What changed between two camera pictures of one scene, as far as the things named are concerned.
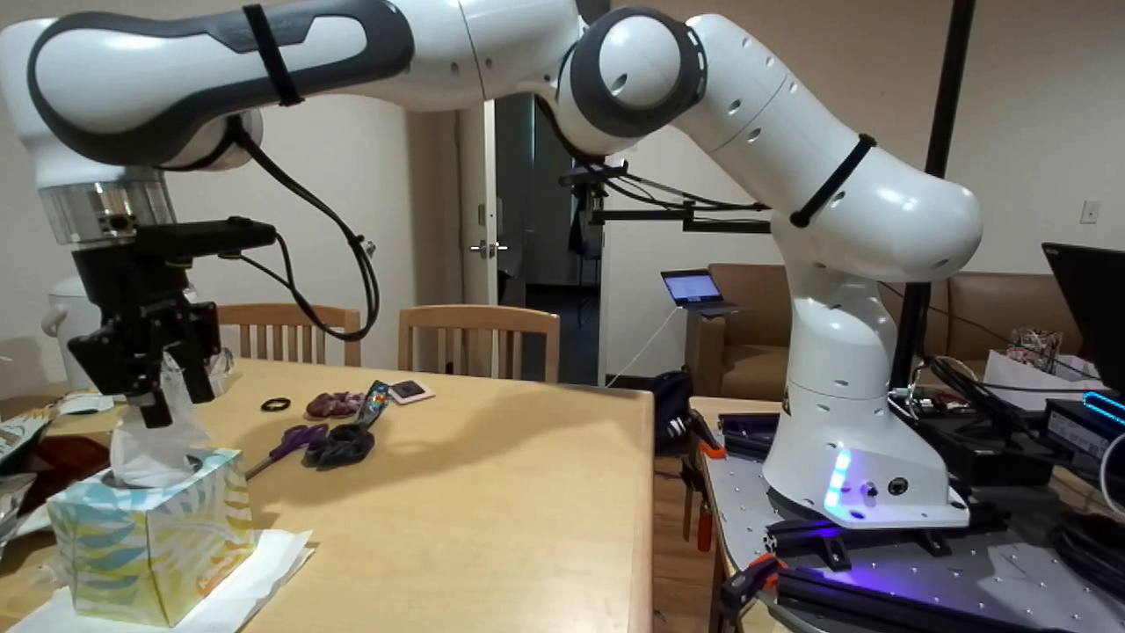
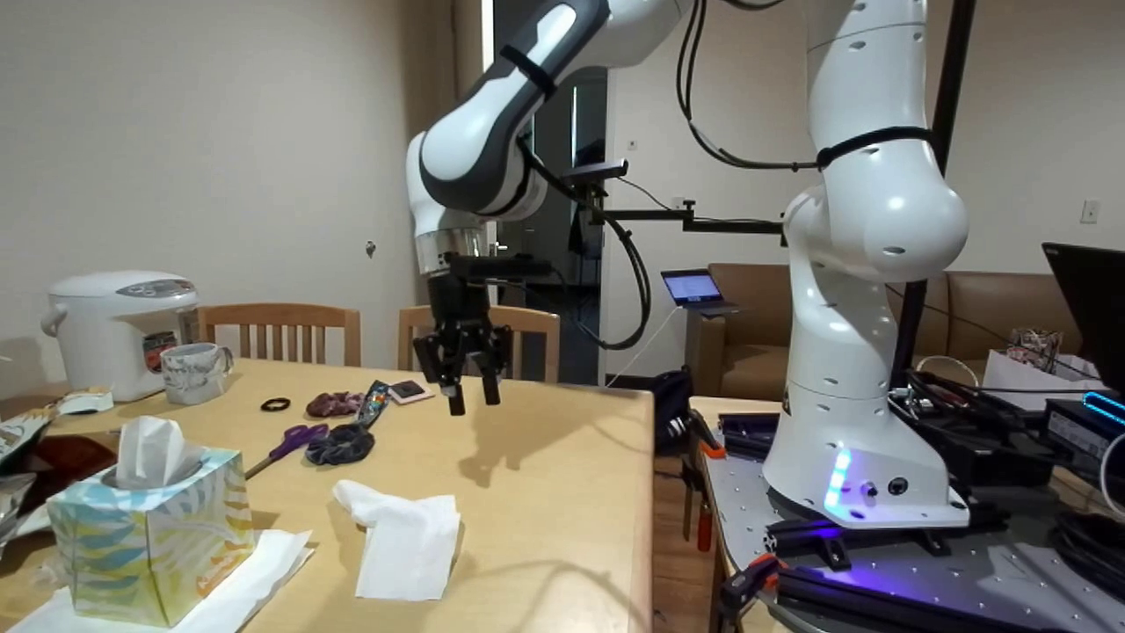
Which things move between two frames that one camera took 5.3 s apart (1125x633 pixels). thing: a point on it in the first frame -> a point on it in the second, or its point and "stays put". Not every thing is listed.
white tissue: x=156 y=453 -> x=405 y=550
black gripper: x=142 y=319 -> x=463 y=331
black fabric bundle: x=341 y=449 stays put
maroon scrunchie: x=337 y=407 stays put
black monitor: x=1096 y=295 stays put
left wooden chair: x=284 y=331 stays put
